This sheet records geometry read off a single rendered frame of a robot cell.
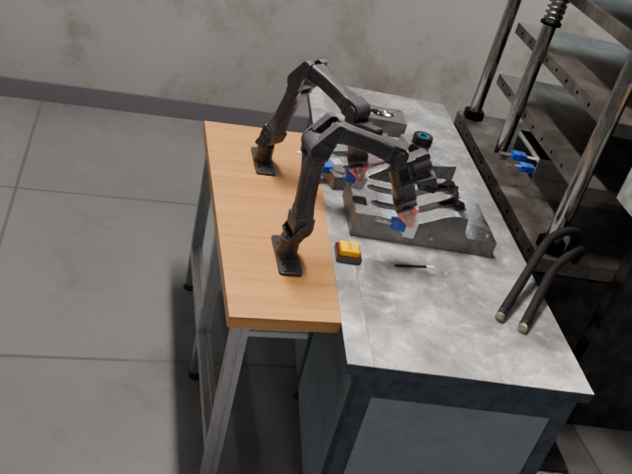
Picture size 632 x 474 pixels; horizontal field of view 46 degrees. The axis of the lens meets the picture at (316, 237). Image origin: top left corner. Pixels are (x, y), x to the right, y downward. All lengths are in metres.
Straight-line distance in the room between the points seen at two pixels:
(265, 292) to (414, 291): 0.47
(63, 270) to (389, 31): 2.59
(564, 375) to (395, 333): 0.49
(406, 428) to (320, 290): 0.46
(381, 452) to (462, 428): 0.24
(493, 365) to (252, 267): 0.74
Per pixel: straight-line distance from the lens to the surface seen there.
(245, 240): 2.29
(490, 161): 3.37
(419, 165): 2.22
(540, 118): 3.28
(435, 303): 2.26
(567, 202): 2.72
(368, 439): 2.18
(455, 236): 2.51
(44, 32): 4.75
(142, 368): 2.96
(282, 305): 2.06
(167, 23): 4.68
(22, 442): 2.71
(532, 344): 2.27
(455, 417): 2.17
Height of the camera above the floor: 2.05
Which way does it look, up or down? 31 degrees down
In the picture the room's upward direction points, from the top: 15 degrees clockwise
